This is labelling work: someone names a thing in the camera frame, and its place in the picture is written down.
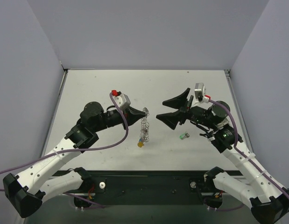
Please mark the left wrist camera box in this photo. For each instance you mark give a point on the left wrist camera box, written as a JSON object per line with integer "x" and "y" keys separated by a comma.
{"x": 121, "y": 101}

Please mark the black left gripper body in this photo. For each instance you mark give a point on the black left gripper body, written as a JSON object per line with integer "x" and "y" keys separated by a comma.
{"x": 127, "y": 116}

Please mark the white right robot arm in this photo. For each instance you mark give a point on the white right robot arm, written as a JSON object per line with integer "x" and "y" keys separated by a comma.
{"x": 267, "y": 199}

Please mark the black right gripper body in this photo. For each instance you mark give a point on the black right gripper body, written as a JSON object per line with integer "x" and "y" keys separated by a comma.
{"x": 185, "y": 111}

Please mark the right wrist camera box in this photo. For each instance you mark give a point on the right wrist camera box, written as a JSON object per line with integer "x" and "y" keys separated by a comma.
{"x": 199, "y": 91}

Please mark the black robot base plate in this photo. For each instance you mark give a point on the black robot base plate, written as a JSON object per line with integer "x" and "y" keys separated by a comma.
{"x": 150, "y": 187}

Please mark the yellow key tag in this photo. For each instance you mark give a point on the yellow key tag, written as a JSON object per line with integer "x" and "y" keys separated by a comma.
{"x": 140, "y": 144}

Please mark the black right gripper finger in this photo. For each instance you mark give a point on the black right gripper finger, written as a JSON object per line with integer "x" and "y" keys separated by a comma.
{"x": 171, "y": 119}
{"x": 178, "y": 101}

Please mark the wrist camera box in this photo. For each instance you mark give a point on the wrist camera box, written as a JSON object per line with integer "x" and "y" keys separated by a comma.
{"x": 121, "y": 101}
{"x": 199, "y": 91}

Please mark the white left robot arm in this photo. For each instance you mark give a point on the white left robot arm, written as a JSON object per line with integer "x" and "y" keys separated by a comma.
{"x": 29, "y": 189}

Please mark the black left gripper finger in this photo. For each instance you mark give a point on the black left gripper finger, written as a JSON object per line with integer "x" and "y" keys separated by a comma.
{"x": 135, "y": 119}
{"x": 136, "y": 113}

